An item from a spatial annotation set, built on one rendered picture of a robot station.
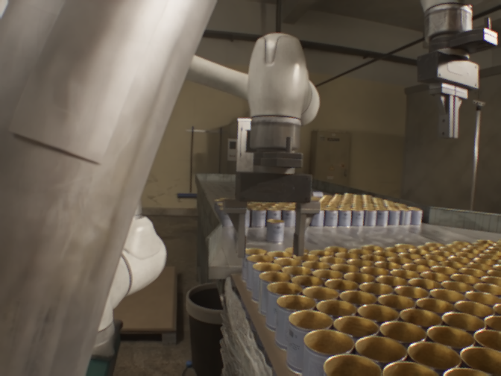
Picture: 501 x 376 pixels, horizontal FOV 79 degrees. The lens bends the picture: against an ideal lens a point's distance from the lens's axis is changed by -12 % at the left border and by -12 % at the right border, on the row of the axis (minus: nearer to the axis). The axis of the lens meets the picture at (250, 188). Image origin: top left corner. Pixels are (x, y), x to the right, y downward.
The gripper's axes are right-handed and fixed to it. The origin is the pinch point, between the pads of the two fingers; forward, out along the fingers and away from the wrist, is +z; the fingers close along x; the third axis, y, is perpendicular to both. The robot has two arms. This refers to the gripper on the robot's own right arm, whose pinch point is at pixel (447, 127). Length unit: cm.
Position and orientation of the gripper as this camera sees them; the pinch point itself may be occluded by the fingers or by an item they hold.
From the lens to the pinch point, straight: 72.2
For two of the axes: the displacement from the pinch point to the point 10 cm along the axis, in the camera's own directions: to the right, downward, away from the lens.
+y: -3.7, -0.8, 9.3
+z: -0.3, 10.0, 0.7
